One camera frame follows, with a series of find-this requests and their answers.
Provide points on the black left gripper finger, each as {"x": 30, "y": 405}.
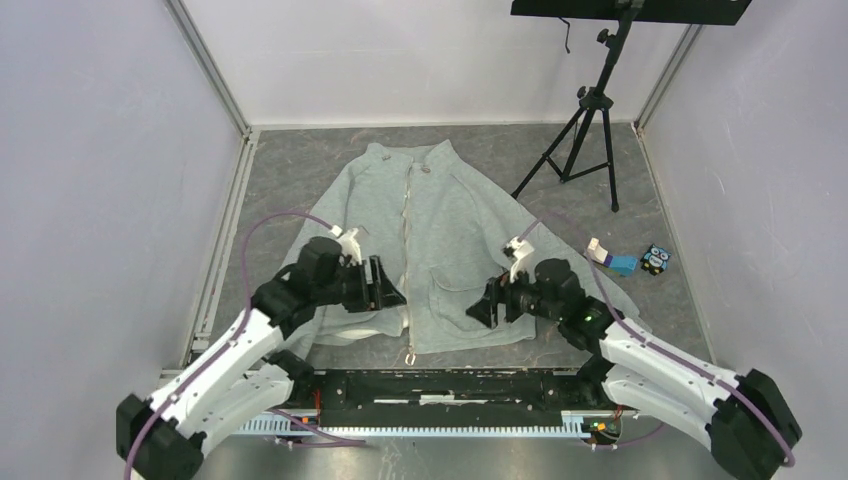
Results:
{"x": 372, "y": 303}
{"x": 380, "y": 282}

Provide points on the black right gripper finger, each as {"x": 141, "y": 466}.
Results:
{"x": 500, "y": 314}
{"x": 492, "y": 295}

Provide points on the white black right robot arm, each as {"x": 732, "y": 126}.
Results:
{"x": 743, "y": 420}

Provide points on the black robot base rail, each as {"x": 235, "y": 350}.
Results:
{"x": 371, "y": 403}

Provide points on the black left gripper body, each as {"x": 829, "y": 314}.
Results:
{"x": 353, "y": 282}

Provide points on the black panel on tripod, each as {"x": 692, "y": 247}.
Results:
{"x": 698, "y": 12}

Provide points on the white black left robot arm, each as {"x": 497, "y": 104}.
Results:
{"x": 251, "y": 369}

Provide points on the blue white toy block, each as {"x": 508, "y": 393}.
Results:
{"x": 622, "y": 265}

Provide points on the black tripod stand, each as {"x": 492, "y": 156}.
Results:
{"x": 591, "y": 100}

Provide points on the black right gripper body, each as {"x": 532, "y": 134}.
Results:
{"x": 527, "y": 296}

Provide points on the blue owl toy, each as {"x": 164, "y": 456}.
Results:
{"x": 655, "y": 260}

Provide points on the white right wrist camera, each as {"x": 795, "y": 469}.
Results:
{"x": 519, "y": 251}

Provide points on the grey zip-up jacket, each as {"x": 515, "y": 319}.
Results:
{"x": 439, "y": 227}

